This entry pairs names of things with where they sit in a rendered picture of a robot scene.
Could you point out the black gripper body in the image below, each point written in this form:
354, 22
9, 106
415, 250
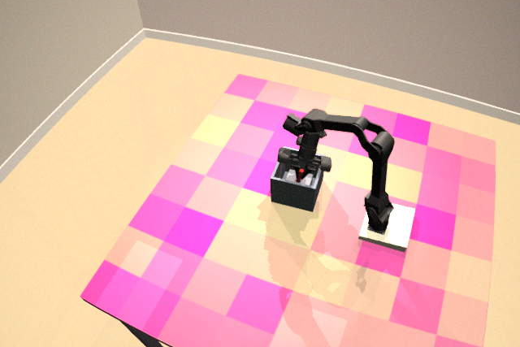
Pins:
306, 155

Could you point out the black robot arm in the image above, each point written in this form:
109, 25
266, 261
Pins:
312, 126

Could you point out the red peg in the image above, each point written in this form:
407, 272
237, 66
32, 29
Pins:
300, 175

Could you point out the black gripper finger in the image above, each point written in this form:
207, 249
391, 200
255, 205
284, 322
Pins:
307, 171
297, 168

